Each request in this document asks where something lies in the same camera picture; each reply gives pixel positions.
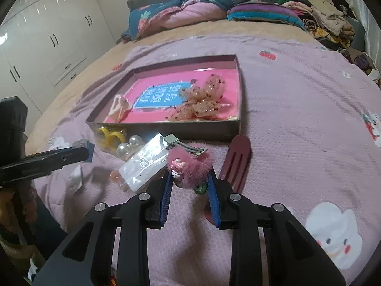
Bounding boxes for white wardrobe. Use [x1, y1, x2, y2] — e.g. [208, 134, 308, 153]
[0, 0, 120, 123]

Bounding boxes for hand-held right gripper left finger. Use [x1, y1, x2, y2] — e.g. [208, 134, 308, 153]
[33, 173, 177, 286]

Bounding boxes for pearl ball hair tie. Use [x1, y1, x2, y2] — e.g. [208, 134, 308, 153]
[117, 135, 145, 160]

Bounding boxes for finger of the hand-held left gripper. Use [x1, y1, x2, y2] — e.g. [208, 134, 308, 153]
[0, 140, 95, 185]

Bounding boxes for white curtain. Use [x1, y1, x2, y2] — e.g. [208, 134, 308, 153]
[351, 0, 381, 66]

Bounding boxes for dark shallow box pink lining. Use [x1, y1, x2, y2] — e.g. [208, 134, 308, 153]
[85, 54, 246, 143]

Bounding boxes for clear earring packet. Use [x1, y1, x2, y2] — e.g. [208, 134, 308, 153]
[118, 132, 170, 193]

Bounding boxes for striped folded blanket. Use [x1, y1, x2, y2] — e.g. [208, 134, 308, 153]
[227, 1, 307, 32]

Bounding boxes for maroon hair claw clip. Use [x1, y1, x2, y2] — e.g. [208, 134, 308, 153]
[205, 135, 253, 224]

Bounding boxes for orange spotted hair clip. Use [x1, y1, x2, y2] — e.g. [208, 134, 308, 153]
[168, 76, 230, 123]

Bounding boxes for pile of clothes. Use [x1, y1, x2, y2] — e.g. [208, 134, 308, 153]
[274, 0, 381, 79]

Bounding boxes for beige hair claw clip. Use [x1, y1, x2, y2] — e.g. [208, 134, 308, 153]
[109, 94, 133, 123]

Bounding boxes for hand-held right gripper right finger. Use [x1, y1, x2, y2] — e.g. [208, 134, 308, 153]
[205, 173, 347, 286]

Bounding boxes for yellow hair tie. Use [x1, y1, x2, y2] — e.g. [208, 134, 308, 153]
[97, 127, 127, 155]

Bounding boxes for person's left hand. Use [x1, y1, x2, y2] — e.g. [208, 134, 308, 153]
[0, 189, 38, 239]

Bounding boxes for lilac printed blanket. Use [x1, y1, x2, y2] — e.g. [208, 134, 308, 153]
[25, 34, 381, 286]

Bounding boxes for blue floral pink quilt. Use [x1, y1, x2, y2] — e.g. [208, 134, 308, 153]
[121, 0, 236, 42]

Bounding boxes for pink fuzzy hair clip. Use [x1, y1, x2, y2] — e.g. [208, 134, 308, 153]
[162, 133, 215, 196]

